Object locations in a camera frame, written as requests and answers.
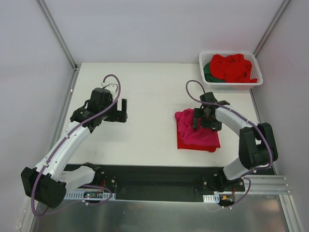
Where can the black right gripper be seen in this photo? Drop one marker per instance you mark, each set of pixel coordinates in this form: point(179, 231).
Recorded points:
point(207, 120)

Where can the red t shirt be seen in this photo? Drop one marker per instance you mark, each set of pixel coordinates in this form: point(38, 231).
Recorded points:
point(232, 69)
point(181, 145)

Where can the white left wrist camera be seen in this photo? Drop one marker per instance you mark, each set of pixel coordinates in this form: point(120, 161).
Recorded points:
point(111, 86)

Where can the pink t shirt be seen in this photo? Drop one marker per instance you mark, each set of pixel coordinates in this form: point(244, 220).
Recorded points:
point(190, 136)

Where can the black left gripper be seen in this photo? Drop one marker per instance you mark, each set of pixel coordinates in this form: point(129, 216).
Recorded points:
point(118, 115)

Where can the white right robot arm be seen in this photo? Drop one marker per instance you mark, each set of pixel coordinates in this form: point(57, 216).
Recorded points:
point(257, 146)

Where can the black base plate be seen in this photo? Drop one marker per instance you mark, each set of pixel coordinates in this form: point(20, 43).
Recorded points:
point(155, 183)

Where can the green t shirt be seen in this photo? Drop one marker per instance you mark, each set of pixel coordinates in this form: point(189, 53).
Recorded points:
point(209, 77)

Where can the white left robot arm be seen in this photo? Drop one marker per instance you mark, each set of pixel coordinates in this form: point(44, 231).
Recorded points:
point(55, 159)

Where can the red crumpled t shirt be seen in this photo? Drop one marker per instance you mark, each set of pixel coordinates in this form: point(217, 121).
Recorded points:
point(232, 69)

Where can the white plastic laundry basket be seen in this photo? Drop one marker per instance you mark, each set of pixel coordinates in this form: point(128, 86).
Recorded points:
point(206, 56)

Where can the aluminium frame rail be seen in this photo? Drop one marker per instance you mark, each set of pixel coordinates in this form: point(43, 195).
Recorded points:
point(265, 183)

